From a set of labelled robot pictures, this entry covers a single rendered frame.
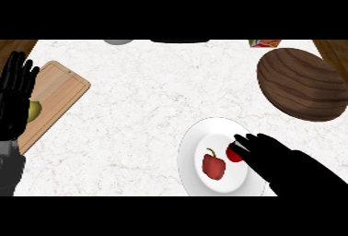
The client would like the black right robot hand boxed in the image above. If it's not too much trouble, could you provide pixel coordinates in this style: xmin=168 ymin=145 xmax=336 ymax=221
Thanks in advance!
xmin=233 ymin=133 xmax=348 ymax=197

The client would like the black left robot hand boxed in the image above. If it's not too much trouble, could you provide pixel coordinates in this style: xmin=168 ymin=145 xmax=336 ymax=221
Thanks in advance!
xmin=0 ymin=51 xmax=41 ymax=142

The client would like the white plate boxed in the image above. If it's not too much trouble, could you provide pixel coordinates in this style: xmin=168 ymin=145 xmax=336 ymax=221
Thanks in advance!
xmin=177 ymin=116 xmax=267 ymax=197

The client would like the dark wooden bowl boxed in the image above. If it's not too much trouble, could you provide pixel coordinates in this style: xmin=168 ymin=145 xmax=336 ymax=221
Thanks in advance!
xmin=255 ymin=47 xmax=348 ymax=123

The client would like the yellow-green pear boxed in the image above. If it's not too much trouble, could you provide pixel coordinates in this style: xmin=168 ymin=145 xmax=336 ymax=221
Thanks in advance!
xmin=26 ymin=100 xmax=44 ymax=124

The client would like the pale wooden cutting board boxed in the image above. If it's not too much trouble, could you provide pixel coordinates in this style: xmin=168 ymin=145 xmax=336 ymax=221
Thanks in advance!
xmin=16 ymin=60 xmax=93 ymax=156

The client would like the brown wooden panel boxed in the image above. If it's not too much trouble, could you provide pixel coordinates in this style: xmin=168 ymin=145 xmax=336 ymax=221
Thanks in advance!
xmin=0 ymin=39 xmax=40 ymax=75

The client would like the red bell pepper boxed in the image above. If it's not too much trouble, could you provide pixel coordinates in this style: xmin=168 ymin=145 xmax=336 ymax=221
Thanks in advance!
xmin=200 ymin=147 xmax=227 ymax=182

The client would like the grey round object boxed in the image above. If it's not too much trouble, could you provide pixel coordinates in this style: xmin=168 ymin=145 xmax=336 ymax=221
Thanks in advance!
xmin=103 ymin=39 xmax=136 ymax=46

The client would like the black appliance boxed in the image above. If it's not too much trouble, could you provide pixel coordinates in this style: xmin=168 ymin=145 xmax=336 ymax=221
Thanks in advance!
xmin=149 ymin=39 xmax=212 ymax=44

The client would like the red and yellow box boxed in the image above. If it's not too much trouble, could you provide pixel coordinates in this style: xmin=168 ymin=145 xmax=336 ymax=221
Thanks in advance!
xmin=248 ymin=39 xmax=283 ymax=49

